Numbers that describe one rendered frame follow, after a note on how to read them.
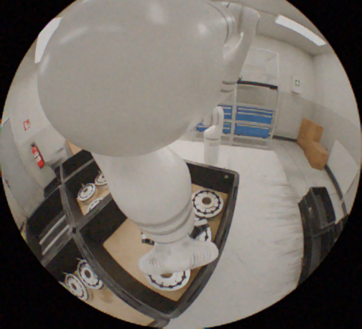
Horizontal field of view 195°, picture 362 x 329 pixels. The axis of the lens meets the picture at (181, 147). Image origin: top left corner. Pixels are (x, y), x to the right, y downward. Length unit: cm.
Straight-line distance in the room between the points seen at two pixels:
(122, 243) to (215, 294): 34
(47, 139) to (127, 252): 300
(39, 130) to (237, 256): 338
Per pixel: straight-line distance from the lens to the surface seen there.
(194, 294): 23
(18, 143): 332
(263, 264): 52
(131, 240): 36
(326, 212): 133
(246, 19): 30
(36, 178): 337
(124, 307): 41
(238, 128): 220
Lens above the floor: 115
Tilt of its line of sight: 30 degrees down
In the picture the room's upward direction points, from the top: 6 degrees counter-clockwise
